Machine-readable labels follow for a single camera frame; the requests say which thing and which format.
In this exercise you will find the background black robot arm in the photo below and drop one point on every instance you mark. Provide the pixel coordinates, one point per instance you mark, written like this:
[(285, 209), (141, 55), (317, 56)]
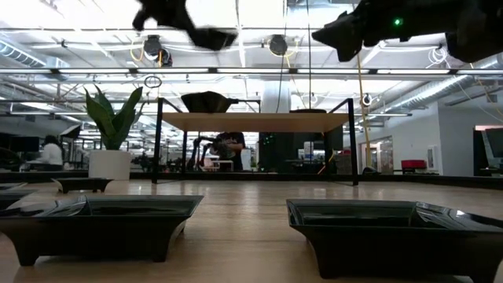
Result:
[(196, 155)]

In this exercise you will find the black oval mini plate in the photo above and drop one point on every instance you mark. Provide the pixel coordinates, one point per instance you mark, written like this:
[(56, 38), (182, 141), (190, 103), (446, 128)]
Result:
[(308, 111)]

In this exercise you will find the wooden shelf black metal legs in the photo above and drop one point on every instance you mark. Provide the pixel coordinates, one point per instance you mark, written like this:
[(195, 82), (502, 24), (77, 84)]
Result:
[(255, 122)]

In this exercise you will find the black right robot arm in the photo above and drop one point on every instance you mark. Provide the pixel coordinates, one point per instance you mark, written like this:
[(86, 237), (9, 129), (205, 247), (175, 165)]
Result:
[(475, 31)]

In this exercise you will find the green artificial plant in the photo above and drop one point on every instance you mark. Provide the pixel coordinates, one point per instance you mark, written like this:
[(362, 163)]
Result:
[(114, 126)]

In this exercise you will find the black cabinet with green lights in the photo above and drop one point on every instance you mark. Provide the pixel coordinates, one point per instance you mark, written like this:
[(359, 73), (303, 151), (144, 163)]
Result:
[(291, 153)]

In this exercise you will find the long ceiling light rail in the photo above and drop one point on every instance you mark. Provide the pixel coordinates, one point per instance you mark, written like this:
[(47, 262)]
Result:
[(251, 71)]

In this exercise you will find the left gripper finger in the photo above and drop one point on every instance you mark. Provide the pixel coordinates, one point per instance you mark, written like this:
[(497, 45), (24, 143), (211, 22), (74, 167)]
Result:
[(189, 26)]

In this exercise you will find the small black ceiling reel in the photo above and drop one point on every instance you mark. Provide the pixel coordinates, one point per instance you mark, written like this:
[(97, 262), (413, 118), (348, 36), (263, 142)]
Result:
[(366, 100)]

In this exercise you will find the white plant pot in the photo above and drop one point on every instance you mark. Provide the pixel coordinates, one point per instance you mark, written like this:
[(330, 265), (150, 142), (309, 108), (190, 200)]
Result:
[(110, 165)]

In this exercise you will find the black background gantry bar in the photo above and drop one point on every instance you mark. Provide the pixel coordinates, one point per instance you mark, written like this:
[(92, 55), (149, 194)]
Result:
[(247, 100)]

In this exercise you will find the white building column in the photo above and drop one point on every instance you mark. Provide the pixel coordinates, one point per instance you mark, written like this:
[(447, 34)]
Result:
[(271, 98)]

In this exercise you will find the person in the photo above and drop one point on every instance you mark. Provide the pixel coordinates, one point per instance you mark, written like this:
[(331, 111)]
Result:
[(51, 153), (233, 149)]

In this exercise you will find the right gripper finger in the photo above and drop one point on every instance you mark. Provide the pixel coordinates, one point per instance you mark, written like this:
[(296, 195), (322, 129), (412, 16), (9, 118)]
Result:
[(346, 33)]

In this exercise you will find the red sofa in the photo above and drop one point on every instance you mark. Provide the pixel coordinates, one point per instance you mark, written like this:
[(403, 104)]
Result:
[(413, 164)]

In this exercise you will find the black monitor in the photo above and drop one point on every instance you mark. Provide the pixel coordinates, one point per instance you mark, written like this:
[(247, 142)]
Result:
[(493, 149)]

